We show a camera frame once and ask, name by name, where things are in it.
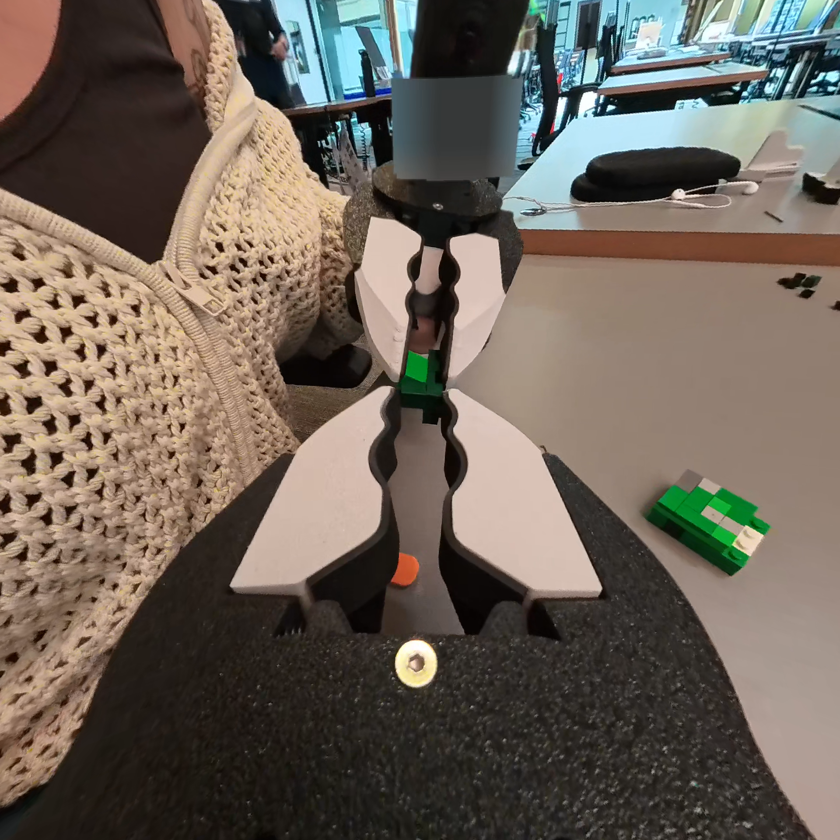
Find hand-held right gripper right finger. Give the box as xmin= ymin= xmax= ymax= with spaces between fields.
xmin=437 ymin=390 xmax=604 ymax=635

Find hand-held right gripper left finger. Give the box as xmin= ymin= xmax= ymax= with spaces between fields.
xmin=228 ymin=385 xmax=403 ymax=635

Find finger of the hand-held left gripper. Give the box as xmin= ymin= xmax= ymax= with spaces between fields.
xmin=353 ymin=217 xmax=424 ymax=386
xmin=444 ymin=231 xmax=509 ymax=389

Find small bright green lego brick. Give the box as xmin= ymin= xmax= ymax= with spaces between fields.
xmin=400 ymin=350 xmax=442 ymax=395

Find green white tiled lego block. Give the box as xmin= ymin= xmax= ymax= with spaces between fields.
xmin=646 ymin=469 xmax=772 ymax=577

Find black oval pad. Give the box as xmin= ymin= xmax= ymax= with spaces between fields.
xmin=586 ymin=147 xmax=742 ymax=186
xmin=570 ymin=172 xmax=723 ymax=203

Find white printed bag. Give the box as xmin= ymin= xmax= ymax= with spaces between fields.
xmin=331 ymin=125 xmax=368 ymax=185

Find brown office desk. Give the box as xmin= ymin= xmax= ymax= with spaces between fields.
xmin=609 ymin=49 xmax=732 ymax=76
xmin=594 ymin=62 xmax=770 ymax=118
xmin=282 ymin=95 xmax=395 ymax=191

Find cream knit sweater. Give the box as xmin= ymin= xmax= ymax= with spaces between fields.
xmin=0 ymin=0 xmax=368 ymax=808

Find grey wood-edged table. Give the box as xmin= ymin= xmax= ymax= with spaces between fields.
xmin=500 ymin=97 xmax=840 ymax=265

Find black undershirt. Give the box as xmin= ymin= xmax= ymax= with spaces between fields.
xmin=0 ymin=0 xmax=217 ymax=263

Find white wired earphones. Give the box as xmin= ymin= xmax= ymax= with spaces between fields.
xmin=521 ymin=180 xmax=762 ymax=217

